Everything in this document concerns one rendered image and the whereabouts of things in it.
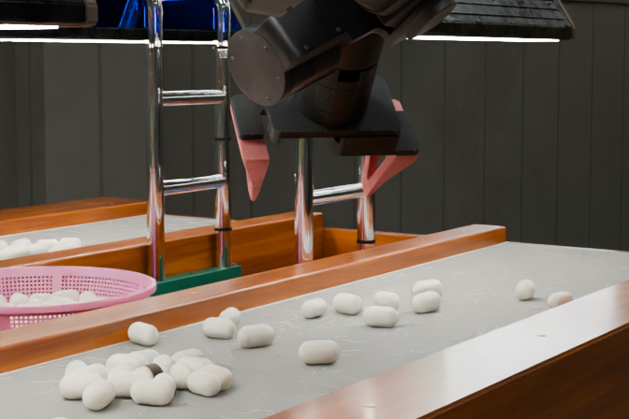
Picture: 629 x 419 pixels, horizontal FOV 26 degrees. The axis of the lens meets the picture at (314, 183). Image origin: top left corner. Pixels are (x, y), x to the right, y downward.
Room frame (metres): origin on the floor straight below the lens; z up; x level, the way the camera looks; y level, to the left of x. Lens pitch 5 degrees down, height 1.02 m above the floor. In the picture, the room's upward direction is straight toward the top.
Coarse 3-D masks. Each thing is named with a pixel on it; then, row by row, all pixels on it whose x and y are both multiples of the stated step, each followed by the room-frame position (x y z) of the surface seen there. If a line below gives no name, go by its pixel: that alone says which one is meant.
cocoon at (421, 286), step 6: (420, 282) 1.54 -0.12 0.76; (426, 282) 1.54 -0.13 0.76; (432, 282) 1.54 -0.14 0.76; (438, 282) 1.55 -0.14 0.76; (414, 288) 1.54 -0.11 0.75; (420, 288) 1.53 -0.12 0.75; (426, 288) 1.53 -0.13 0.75; (432, 288) 1.54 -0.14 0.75; (438, 288) 1.54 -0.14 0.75; (414, 294) 1.54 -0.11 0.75; (438, 294) 1.54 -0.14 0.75
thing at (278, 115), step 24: (336, 72) 1.00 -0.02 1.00; (360, 72) 1.00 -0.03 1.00; (312, 96) 1.02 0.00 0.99; (336, 96) 1.01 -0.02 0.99; (360, 96) 1.02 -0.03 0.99; (384, 96) 1.07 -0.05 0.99; (288, 120) 1.03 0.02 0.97; (312, 120) 1.03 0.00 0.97; (336, 120) 1.03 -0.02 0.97; (360, 120) 1.04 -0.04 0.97; (384, 120) 1.05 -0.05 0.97
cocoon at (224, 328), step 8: (208, 320) 1.32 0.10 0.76; (216, 320) 1.32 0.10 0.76; (224, 320) 1.32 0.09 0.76; (208, 328) 1.32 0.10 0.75; (216, 328) 1.31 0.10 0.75; (224, 328) 1.31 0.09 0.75; (232, 328) 1.31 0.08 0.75; (208, 336) 1.32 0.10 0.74; (216, 336) 1.32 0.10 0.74; (224, 336) 1.31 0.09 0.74; (232, 336) 1.32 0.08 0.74
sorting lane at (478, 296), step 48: (336, 288) 1.61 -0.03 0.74; (384, 288) 1.61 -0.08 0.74; (480, 288) 1.61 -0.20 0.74; (576, 288) 1.61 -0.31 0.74; (192, 336) 1.33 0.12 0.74; (288, 336) 1.33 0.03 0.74; (336, 336) 1.33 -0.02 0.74; (384, 336) 1.33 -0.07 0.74; (432, 336) 1.33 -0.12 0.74; (0, 384) 1.13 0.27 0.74; (48, 384) 1.13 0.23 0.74; (240, 384) 1.13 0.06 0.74; (288, 384) 1.13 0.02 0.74; (336, 384) 1.13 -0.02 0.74
